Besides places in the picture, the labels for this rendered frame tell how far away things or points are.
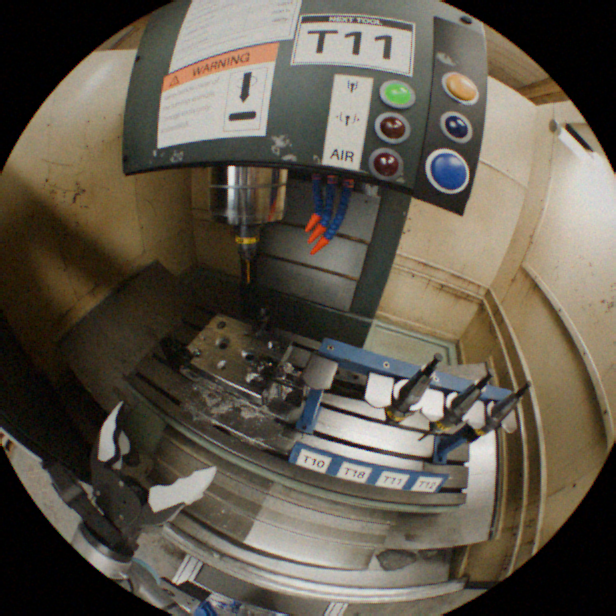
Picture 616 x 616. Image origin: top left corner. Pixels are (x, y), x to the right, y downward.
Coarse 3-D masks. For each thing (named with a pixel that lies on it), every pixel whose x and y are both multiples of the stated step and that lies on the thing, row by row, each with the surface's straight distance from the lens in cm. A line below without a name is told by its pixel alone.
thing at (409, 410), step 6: (396, 384) 43; (402, 384) 43; (396, 390) 42; (396, 396) 41; (396, 402) 41; (402, 402) 41; (420, 402) 43; (396, 408) 42; (402, 408) 43; (408, 408) 42; (414, 408) 42; (408, 414) 43
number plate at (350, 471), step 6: (342, 468) 64; (348, 468) 64; (354, 468) 64; (360, 468) 64; (366, 468) 64; (342, 474) 65; (348, 474) 65; (354, 474) 65; (360, 474) 65; (366, 474) 65; (354, 480) 66; (360, 480) 67
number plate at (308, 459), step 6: (306, 450) 62; (300, 456) 63; (306, 456) 63; (312, 456) 63; (318, 456) 62; (324, 456) 62; (300, 462) 64; (306, 462) 64; (312, 462) 64; (318, 462) 63; (324, 462) 63; (312, 468) 65; (318, 468) 64; (324, 468) 64
